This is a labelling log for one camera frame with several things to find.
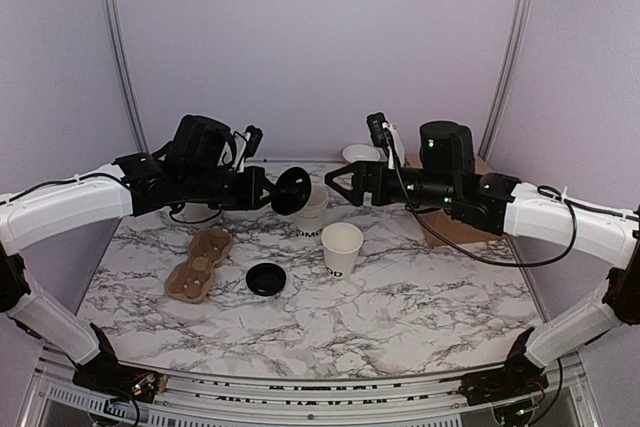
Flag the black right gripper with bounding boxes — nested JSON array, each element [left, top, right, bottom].
[[324, 161, 458, 210]]

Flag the black plastic cup lid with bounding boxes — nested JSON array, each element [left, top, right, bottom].
[[271, 167, 312, 216]]

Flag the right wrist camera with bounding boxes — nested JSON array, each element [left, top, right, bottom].
[[366, 112, 406, 170]]

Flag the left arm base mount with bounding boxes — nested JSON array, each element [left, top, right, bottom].
[[72, 342, 163, 403]]

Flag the right aluminium frame post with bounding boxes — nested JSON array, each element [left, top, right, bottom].
[[478, 0, 532, 161]]

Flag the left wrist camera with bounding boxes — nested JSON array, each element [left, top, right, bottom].
[[233, 125, 263, 173]]

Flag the orange white ceramic bowl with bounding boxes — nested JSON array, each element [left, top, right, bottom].
[[342, 144, 380, 164]]

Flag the aluminium frame post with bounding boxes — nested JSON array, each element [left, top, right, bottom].
[[102, 0, 149, 153], [478, 0, 532, 161]]

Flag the left aluminium frame post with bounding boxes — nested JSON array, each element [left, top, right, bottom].
[[102, 0, 149, 153]]

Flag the brown paper takeout bag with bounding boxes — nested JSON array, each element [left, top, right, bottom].
[[402, 154, 501, 249]]

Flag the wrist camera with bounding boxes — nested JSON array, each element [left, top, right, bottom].
[[366, 112, 406, 170], [233, 125, 263, 173]]

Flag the white container with sachets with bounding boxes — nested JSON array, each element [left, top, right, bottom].
[[176, 203, 221, 224]]

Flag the brown cardboard cup carrier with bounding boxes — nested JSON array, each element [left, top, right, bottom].
[[164, 227, 233, 304]]

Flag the stack of white paper cups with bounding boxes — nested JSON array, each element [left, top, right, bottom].
[[294, 184, 329, 245]]

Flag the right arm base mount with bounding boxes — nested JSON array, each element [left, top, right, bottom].
[[458, 363, 549, 406]]

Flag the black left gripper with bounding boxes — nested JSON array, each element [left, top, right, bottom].
[[182, 165, 281, 211]]

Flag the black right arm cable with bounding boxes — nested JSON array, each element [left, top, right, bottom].
[[384, 136, 640, 268]]

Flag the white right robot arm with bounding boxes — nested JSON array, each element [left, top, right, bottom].
[[324, 114, 639, 395]]

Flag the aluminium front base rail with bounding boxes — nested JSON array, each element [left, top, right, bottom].
[[17, 347, 602, 426]]

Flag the white paper cup with print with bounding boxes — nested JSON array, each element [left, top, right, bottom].
[[321, 222, 364, 279]]

